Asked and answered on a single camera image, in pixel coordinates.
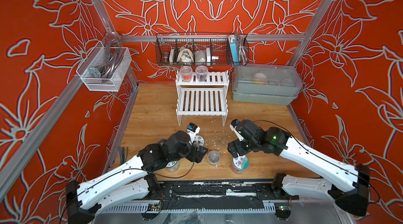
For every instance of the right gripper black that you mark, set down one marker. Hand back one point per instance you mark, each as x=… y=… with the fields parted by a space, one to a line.
x=236 y=144

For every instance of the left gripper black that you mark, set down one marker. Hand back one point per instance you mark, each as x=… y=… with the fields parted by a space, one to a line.
x=194 y=158

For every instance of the white slatted wooden shelf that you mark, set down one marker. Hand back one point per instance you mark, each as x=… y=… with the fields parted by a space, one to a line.
x=208 y=98

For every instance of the small clear cup red seeds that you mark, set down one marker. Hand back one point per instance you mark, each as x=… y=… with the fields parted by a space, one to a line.
x=185 y=73

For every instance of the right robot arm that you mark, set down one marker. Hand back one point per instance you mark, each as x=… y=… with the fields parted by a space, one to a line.
x=344 y=184

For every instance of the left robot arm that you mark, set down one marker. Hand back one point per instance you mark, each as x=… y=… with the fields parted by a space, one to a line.
x=134 y=179

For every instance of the seed jar strawberry lid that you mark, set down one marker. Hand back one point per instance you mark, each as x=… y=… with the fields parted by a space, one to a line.
x=198 y=141

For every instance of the seed jar flower lid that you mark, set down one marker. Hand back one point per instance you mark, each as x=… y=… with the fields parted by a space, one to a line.
x=240 y=164

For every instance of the seed jar tree lid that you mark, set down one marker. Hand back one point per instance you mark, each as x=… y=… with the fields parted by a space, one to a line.
x=173 y=166

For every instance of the grey lidded storage box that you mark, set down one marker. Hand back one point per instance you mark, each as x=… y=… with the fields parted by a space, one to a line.
x=265 y=84

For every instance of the blue box in basket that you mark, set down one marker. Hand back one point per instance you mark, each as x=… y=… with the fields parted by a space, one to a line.
x=234 y=45

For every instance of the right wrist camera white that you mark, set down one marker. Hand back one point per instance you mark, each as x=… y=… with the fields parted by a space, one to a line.
x=233 y=127

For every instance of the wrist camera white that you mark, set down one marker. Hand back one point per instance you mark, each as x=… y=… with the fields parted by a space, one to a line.
x=233 y=127
x=192 y=129

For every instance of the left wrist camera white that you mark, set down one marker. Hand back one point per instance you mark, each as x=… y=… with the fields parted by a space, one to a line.
x=192 y=129

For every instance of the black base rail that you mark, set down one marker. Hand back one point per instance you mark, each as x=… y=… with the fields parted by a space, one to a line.
x=259 y=188

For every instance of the black wire wall basket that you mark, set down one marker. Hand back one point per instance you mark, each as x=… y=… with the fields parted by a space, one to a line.
x=176 y=49

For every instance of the clear plastic wall bin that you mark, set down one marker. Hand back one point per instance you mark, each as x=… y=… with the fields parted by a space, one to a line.
x=105 y=68

